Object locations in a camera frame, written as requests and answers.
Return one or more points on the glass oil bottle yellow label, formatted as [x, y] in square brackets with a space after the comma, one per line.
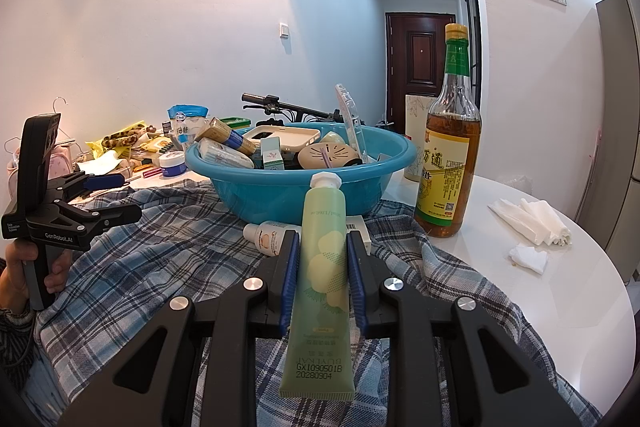
[447, 167]

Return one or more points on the white wipes packet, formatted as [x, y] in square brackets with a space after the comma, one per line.
[222, 156]

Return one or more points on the small crumpled white tissue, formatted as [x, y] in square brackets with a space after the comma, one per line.
[527, 259]

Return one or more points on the white phone case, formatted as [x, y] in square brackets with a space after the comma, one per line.
[295, 139]

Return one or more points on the white floral paper bag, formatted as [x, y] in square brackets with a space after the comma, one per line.
[417, 127]

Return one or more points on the white paper sheet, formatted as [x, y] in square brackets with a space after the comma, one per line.
[102, 166]

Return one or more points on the grey cardboard box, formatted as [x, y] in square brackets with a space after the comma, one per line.
[385, 158]

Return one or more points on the blue plastic basin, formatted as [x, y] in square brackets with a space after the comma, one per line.
[280, 199]

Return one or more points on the clear plastic case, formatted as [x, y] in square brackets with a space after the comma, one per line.
[350, 122]

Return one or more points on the blue white cream jar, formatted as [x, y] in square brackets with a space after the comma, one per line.
[172, 164]

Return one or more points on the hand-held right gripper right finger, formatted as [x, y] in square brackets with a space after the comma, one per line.
[357, 287]

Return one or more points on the green hand cream tube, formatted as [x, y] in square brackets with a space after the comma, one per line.
[320, 282]

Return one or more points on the leopard print pouch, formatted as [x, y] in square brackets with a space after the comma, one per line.
[122, 135]

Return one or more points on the blue plaid cloth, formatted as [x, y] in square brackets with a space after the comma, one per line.
[150, 247]

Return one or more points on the brown entrance door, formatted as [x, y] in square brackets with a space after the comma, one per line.
[420, 62]

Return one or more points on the cream cat face gadget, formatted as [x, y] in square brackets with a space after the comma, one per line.
[320, 154]

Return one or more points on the folded white tissue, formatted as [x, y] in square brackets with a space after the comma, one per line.
[537, 222]

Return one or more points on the yellow snack packet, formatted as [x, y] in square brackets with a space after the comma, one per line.
[100, 148]

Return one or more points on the dark framed glass door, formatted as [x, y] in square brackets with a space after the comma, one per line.
[472, 7]

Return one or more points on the white barcode box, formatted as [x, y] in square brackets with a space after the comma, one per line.
[361, 232]

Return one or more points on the person's left forearm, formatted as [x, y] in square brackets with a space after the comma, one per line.
[15, 347]

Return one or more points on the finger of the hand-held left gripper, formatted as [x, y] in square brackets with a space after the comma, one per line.
[115, 213]
[105, 181]

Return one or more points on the white wall switch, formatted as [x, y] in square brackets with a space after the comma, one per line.
[284, 30]

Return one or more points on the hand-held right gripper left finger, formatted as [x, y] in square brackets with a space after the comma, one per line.
[290, 287]

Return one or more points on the yellow and blue box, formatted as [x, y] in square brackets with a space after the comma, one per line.
[225, 136]

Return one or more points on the grey refrigerator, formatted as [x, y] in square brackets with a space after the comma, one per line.
[622, 132]

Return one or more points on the blue white sugar bag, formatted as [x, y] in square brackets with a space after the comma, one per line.
[187, 124]

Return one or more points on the red lipstick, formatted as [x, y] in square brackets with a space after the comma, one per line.
[151, 173]

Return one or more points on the pink bag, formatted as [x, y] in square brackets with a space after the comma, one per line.
[62, 162]

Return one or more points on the small teal flower-print box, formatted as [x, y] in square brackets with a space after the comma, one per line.
[272, 156]

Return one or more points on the small white bottle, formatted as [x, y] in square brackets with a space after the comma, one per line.
[267, 239]

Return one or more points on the green lidded container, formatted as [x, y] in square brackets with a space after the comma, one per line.
[235, 122]

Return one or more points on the person's left hand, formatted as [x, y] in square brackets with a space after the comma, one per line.
[12, 277]

